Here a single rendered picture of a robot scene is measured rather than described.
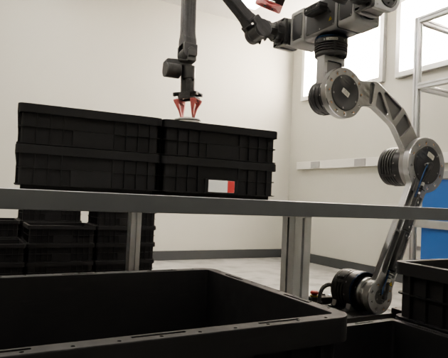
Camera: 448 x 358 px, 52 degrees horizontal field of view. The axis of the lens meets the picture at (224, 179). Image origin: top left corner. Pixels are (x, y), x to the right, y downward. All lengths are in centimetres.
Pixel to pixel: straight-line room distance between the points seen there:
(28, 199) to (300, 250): 73
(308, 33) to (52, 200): 138
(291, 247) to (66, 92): 374
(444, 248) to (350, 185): 196
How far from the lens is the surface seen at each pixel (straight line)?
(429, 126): 445
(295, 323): 44
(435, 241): 328
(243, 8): 210
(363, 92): 197
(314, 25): 203
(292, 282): 133
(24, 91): 474
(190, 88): 182
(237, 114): 546
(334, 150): 523
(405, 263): 96
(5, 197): 98
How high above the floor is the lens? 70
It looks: 2 degrees up
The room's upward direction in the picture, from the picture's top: 3 degrees clockwise
